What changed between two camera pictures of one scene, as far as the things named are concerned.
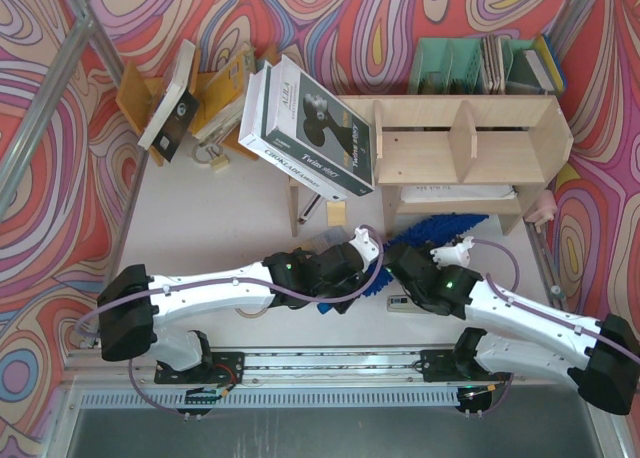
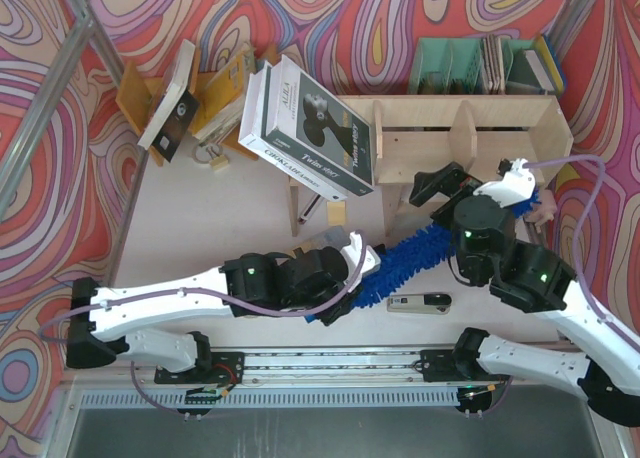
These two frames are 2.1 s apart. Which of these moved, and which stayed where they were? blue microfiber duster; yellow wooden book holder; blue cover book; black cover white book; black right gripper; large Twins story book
Moved: black right gripper; blue microfiber duster
Stayed: large Twins story book; blue cover book; yellow wooden book holder; black cover white book
